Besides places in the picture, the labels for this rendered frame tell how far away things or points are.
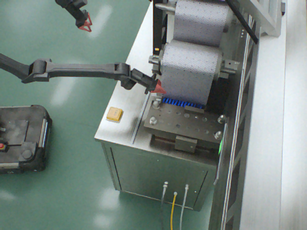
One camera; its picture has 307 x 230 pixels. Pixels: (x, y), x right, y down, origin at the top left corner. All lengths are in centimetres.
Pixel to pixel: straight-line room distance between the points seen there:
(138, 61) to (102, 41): 149
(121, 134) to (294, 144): 88
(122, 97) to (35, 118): 105
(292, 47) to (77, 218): 184
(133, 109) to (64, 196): 108
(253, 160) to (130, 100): 109
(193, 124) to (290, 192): 66
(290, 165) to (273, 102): 25
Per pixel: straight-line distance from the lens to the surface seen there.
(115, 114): 165
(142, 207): 240
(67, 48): 337
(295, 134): 109
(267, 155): 77
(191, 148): 152
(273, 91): 88
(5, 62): 151
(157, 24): 169
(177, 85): 148
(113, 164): 188
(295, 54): 132
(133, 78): 148
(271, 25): 100
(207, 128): 150
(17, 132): 256
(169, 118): 151
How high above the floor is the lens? 231
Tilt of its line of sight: 57 degrees down
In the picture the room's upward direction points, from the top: straight up
